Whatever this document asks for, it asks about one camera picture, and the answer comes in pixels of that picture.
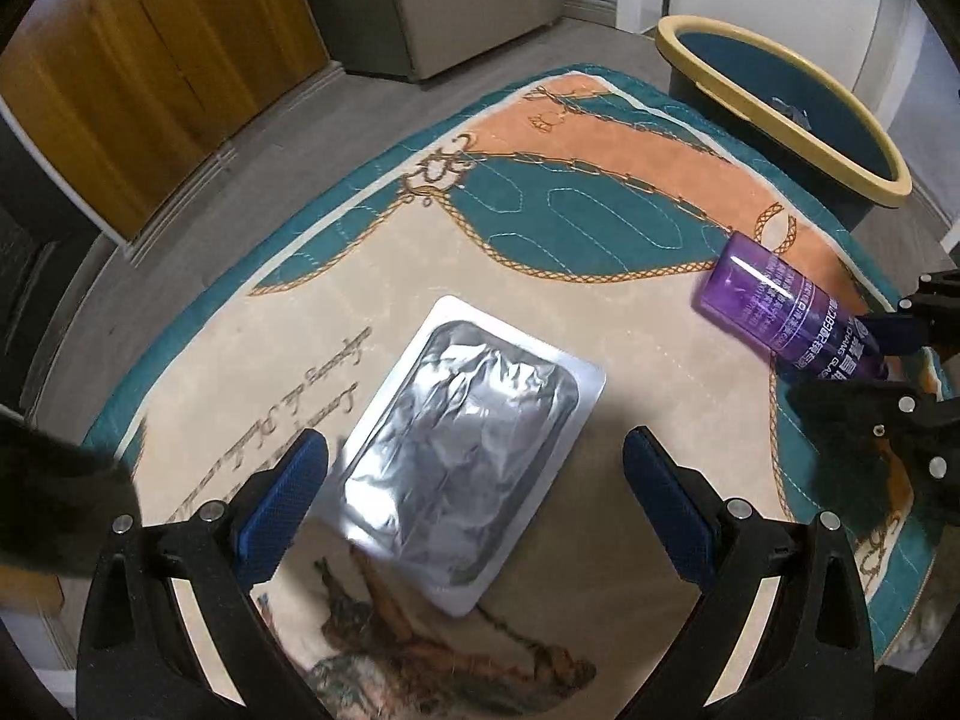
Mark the purple plastic bottle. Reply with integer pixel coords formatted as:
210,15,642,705
697,232,889,380

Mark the teal yellow-rimmed trash bin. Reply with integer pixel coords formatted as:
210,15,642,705
654,15,913,229

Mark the teal orange patterned rug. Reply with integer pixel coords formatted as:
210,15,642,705
79,62,960,720

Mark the silver foil pouch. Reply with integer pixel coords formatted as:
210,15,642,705
313,296,607,617

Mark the black entrance door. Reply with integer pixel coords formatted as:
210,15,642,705
0,122,99,413

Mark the wooden two-door cabinet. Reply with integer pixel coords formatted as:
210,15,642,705
2,0,329,241

